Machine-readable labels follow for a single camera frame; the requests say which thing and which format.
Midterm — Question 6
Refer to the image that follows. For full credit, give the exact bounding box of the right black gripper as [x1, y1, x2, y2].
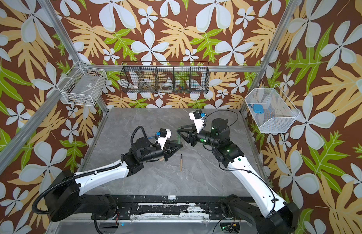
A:
[178, 125, 222, 150]

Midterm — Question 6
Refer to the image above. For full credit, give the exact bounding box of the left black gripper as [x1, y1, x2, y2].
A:
[139, 140, 181, 163]

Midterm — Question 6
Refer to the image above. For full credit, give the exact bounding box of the light green pen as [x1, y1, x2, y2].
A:
[177, 135, 182, 144]

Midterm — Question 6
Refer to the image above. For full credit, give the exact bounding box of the beige pen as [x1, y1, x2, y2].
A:
[180, 154, 183, 172]

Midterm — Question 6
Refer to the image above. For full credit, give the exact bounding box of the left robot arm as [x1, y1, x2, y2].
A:
[32, 126, 183, 222]

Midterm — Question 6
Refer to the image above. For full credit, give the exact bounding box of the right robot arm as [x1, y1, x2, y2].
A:
[177, 119, 300, 234]

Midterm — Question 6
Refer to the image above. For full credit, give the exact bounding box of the blue object in basket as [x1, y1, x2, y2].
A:
[253, 104, 264, 114]

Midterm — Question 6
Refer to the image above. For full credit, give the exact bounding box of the white mesh basket right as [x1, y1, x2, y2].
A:
[245, 88, 301, 135]

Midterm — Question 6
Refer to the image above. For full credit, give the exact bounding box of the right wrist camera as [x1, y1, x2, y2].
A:
[189, 109, 206, 133]

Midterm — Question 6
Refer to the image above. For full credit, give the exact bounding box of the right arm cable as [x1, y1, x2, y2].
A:
[204, 109, 239, 132]

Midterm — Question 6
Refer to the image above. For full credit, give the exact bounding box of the black wire basket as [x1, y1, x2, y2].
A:
[119, 61, 210, 94]

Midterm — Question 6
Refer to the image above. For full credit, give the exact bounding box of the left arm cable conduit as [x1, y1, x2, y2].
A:
[31, 125, 146, 215]

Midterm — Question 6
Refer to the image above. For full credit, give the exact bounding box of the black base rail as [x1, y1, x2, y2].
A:
[93, 194, 249, 220]

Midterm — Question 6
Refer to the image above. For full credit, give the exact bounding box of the white wire basket left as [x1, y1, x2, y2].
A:
[58, 62, 107, 106]

